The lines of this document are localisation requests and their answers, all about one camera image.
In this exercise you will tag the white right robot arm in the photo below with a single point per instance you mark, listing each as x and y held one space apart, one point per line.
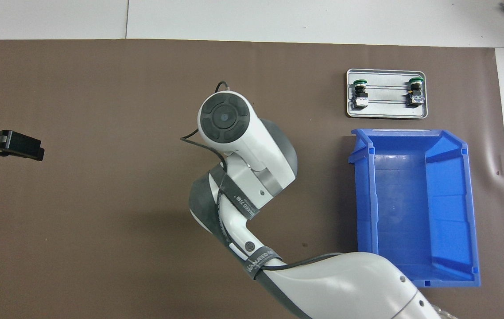
252 137

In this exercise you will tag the brown paper table mat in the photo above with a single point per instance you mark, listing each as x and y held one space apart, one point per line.
101 199

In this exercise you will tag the grey metal tray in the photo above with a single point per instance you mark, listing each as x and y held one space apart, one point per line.
387 108

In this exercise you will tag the blue plastic storage bin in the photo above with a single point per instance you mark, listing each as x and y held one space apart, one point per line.
407 212

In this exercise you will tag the green push button switch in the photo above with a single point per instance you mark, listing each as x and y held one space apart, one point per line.
360 95
415 95

